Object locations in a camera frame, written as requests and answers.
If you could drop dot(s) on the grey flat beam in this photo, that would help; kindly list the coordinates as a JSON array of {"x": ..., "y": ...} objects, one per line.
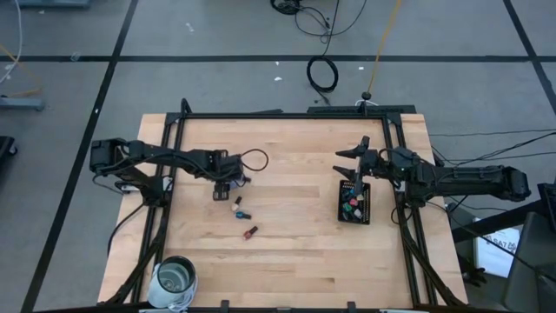
[
  {"x": 21, "y": 103},
  {"x": 52, "y": 3}
]

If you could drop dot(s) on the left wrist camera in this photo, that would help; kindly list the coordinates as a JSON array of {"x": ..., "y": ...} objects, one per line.
[{"x": 234, "y": 166}]

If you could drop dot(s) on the teal nail polish bottle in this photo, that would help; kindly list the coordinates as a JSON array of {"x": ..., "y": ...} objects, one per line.
[{"x": 243, "y": 215}]

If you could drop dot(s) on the dark grey chair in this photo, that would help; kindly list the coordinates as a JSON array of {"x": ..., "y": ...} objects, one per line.
[{"x": 534, "y": 261}]

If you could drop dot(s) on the green nail polish bottle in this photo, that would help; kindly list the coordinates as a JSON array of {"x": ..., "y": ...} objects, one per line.
[{"x": 347, "y": 208}]

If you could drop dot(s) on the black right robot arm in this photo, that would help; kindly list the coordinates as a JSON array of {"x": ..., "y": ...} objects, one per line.
[{"x": 469, "y": 178}]

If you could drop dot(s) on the white cylindrical container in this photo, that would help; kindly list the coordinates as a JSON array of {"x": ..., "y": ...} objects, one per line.
[{"x": 176, "y": 278}]

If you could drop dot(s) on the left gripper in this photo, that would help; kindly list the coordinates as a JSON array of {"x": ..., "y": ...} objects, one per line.
[{"x": 220, "y": 191}]

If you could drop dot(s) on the coral pink nail polish bottle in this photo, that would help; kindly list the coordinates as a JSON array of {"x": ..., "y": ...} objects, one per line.
[{"x": 354, "y": 202}]

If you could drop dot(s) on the red nail polish bottle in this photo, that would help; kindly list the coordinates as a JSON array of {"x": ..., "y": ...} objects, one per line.
[{"x": 248, "y": 235}]

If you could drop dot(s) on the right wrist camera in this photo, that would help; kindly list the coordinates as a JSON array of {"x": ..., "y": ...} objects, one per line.
[{"x": 403, "y": 157}]

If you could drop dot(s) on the black table edge bracket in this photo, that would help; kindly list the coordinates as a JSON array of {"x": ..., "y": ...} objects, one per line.
[
  {"x": 352, "y": 306},
  {"x": 225, "y": 305}
]

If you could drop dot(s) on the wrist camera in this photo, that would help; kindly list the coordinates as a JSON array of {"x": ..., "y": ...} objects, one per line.
[
  {"x": 403, "y": 157},
  {"x": 234, "y": 166}
]

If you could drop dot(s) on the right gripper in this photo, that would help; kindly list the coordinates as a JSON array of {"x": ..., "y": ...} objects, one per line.
[{"x": 371, "y": 164}]

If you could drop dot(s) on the grey nail polish bottle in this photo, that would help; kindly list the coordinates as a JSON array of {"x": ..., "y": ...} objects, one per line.
[{"x": 245, "y": 179}]

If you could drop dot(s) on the white printed cardboard box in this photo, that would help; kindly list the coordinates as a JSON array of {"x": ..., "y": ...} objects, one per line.
[{"x": 495, "y": 256}]

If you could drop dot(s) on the white nail polish bottle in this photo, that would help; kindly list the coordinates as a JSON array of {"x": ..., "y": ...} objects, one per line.
[{"x": 357, "y": 213}]

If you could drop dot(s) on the black diagonal beam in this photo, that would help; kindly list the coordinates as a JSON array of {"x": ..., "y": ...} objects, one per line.
[{"x": 491, "y": 224}]

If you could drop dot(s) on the black aluminium table frame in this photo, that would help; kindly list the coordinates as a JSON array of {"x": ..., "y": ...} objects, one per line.
[{"x": 282, "y": 116}]

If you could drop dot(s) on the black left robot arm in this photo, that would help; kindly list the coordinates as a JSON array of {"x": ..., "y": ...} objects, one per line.
[{"x": 174, "y": 156}]

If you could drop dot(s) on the black flat bar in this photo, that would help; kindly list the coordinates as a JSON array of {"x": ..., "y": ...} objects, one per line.
[{"x": 391, "y": 108}]

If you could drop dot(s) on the black slotted plastic basket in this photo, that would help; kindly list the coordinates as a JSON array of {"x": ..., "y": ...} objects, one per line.
[{"x": 362, "y": 219}]

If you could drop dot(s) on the beige nail polish bottle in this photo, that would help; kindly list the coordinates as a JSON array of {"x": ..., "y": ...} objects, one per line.
[{"x": 360, "y": 197}]

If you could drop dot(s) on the black caster base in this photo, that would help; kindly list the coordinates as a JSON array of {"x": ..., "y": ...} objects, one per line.
[{"x": 5, "y": 148}]

